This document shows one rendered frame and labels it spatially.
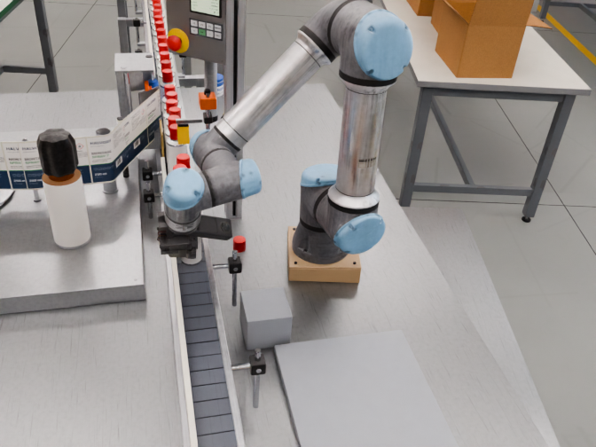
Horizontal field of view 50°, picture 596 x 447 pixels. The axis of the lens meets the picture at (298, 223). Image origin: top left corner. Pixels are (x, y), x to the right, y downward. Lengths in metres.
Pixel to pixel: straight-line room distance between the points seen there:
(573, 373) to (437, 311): 1.29
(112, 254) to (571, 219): 2.68
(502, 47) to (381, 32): 1.89
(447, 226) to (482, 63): 1.31
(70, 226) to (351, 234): 0.68
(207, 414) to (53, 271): 0.56
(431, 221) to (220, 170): 0.83
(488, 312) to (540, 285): 1.55
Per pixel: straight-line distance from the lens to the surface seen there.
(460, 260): 1.78
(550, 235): 3.53
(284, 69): 1.34
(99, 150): 1.78
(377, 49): 1.22
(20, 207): 1.85
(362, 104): 1.28
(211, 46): 1.59
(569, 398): 2.71
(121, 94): 2.02
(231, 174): 1.24
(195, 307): 1.46
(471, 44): 3.01
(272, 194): 1.92
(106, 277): 1.57
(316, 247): 1.57
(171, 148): 1.75
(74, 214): 1.61
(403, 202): 3.31
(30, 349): 1.51
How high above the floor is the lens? 1.89
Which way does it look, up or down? 36 degrees down
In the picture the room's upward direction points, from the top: 5 degrees clockwise
